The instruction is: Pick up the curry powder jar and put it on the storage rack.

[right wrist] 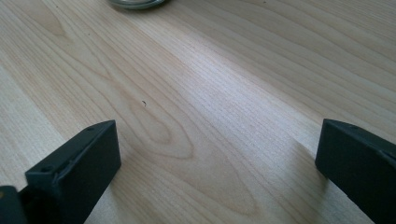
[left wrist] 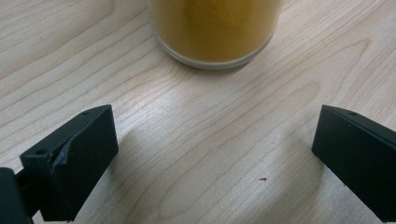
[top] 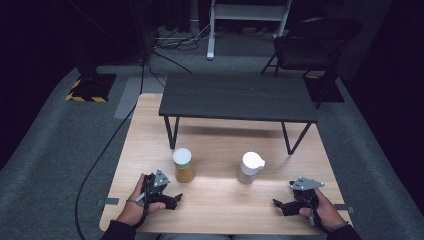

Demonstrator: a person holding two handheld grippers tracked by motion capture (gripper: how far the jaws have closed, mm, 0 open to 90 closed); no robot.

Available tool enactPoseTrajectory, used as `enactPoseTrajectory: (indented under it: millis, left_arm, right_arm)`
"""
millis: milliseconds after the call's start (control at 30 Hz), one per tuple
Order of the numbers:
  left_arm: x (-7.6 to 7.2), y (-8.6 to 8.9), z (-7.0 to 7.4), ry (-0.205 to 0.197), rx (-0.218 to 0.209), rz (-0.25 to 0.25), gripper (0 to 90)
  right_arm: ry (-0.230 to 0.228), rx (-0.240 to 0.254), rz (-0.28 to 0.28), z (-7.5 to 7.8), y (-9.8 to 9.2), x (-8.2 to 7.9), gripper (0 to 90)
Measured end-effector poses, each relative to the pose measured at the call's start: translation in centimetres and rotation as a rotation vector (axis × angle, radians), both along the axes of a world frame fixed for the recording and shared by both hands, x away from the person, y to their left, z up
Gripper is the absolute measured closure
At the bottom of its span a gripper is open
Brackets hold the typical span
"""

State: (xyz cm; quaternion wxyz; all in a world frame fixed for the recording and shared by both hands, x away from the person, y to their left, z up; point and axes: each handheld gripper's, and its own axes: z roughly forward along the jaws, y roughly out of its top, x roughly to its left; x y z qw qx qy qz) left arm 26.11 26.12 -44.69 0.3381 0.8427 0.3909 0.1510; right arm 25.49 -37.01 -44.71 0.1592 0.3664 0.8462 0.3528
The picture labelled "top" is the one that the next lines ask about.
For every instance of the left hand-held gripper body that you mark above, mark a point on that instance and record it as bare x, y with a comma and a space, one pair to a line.
156, 186

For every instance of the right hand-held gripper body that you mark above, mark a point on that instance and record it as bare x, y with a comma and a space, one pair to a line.
306, 195

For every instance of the orange spice jar white lid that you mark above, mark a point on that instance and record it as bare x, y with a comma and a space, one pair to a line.
183, 170

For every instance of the white lidded shaker jar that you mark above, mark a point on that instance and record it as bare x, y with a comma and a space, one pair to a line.
249, 166

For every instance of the black raised shelf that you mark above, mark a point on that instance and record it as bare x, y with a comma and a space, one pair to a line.
238, 96

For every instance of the person's right hand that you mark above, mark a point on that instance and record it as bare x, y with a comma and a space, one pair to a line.
326, 213

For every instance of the person's left hand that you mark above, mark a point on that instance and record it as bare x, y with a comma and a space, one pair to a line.
133, 211

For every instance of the grey tape strip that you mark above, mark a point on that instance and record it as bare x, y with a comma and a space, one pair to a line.
345, 208
110, 201

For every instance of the black stand base yellow stripes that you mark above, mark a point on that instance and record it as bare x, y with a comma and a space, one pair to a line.
95, 88

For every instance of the black folding chair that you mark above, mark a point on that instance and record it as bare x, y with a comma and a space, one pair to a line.
310, 46

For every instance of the white desk frame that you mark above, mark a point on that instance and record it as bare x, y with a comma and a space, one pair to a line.
246, 12

